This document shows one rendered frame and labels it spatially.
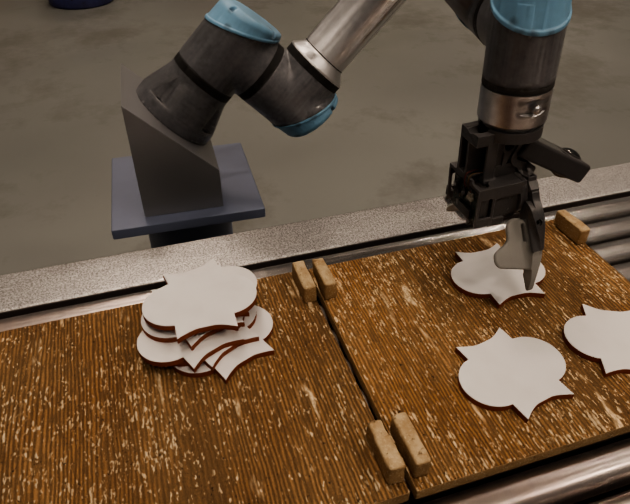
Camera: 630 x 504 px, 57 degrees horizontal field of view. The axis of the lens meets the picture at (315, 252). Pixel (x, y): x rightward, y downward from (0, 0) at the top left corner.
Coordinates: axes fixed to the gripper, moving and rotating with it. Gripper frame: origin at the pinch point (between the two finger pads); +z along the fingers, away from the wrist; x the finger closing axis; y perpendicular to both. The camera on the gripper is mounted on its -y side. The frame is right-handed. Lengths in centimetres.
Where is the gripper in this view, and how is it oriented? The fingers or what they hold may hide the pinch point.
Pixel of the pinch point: (500, 254)
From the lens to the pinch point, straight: 81.9
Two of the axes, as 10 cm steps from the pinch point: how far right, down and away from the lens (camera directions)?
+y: -9.5, 2.3, -2.1
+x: 3.0, 5.8, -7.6
